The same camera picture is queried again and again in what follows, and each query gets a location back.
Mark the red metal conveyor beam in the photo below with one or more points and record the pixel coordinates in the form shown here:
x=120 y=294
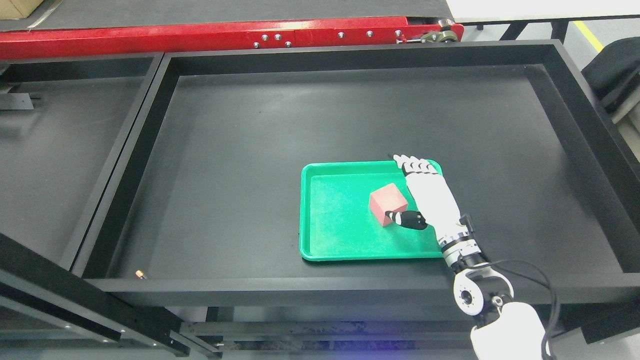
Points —
x=222 y=36

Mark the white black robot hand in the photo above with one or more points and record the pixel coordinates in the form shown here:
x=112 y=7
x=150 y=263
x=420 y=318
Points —
x=436 y=205

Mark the black metal shelf right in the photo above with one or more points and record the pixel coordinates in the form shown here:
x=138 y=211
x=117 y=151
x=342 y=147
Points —
x=246 y=178

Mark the black metal shelf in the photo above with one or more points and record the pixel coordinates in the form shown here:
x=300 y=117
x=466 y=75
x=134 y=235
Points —
x=246 y=178
x=64 y=122

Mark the green plastic tray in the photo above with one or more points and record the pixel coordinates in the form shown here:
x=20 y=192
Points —
x=336 y=223

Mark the black metal shelf left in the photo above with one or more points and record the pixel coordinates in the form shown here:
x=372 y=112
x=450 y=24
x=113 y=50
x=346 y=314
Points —
x=64 y=122

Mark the white robot forearm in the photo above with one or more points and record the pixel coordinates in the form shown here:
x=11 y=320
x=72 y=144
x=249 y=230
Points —
x=504 y=329

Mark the cardboard box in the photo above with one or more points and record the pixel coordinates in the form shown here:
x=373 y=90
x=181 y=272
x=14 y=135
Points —
x=18 y=9

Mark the pink block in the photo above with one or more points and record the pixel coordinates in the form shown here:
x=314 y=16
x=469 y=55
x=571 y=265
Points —
x=388 y=198

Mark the black office chair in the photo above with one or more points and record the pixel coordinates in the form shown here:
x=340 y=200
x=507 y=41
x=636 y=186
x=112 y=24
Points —
x=613 y=76

